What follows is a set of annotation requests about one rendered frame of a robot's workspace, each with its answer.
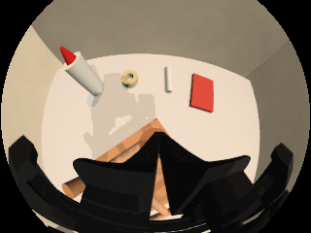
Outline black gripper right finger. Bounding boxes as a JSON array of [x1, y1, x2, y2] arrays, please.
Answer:
[[159, 132, 251, 216]]

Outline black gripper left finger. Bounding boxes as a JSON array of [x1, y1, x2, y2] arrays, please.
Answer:
[[73, 131, 160, 216]]

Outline brown wooden stool legs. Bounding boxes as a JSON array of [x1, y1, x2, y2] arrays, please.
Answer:
[[62, 128, 171, 220]]

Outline brown wooden stool seat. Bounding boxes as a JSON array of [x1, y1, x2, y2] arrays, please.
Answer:
[[95, 118, 170, 205]]

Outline flat red rectangular block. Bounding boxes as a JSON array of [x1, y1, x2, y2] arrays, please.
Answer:
[[190, 73, 214, 113]]

